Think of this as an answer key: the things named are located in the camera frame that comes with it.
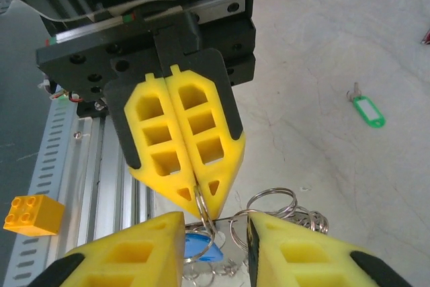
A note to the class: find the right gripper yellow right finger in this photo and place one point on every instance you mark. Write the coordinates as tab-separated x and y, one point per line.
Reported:
268	267

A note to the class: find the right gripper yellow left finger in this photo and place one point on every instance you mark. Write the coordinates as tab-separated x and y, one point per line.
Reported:
168	260

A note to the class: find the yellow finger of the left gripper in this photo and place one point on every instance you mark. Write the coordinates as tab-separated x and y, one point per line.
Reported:
141	152
228	159

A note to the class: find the blue key tag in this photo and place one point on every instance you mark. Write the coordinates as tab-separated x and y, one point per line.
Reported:
201	245

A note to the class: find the steel band with key rings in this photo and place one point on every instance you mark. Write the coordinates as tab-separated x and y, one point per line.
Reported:
289	199

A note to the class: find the green key tag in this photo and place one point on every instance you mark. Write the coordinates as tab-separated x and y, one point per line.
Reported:
361	117

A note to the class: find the yellow toy brick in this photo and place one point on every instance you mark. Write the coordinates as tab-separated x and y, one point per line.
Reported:
33	216

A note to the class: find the red black triangle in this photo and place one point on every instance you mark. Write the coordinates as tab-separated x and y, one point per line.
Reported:
426	36

